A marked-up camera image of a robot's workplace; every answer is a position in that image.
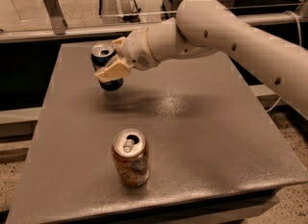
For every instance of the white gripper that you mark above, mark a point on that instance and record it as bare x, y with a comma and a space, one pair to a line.
139, 49

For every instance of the blue pepsi can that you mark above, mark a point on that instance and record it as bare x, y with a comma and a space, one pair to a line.
101, 54

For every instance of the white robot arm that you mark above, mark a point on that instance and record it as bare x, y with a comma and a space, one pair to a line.
203, 27

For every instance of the orange soda can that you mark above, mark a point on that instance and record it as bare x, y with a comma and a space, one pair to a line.
130, 154

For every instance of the grey table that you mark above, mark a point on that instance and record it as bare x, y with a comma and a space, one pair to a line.
214, 153

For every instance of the left metal bracket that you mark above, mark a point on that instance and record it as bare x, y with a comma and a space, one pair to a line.
56, 16

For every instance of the horizontal metal rail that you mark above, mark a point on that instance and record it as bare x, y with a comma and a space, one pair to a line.
120, 29

